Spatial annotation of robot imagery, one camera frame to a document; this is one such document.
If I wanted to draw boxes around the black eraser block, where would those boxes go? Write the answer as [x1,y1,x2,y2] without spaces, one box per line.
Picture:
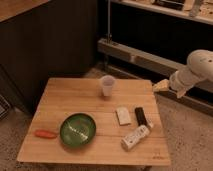
[135,107,147,125]

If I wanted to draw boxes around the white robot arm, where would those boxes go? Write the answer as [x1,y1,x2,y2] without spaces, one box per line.
[153,49,213,98]

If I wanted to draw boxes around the upper wooden shelf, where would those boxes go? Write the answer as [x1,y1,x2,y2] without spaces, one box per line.
[112,0,213,26]

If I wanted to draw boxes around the wooden table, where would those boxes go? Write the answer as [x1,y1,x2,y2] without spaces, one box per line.
[17,78,171,166]

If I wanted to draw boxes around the green bowl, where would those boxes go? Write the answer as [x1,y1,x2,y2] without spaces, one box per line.
[59,113,96,148]

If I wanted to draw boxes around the metal vertical pole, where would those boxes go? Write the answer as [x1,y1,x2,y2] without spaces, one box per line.
[107,0,111,43]

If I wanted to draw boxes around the orange carrot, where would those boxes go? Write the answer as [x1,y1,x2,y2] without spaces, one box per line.
[34,130,57,139]

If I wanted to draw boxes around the metal shelf rail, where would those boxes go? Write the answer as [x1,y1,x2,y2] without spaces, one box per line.
[97,38,213,116]

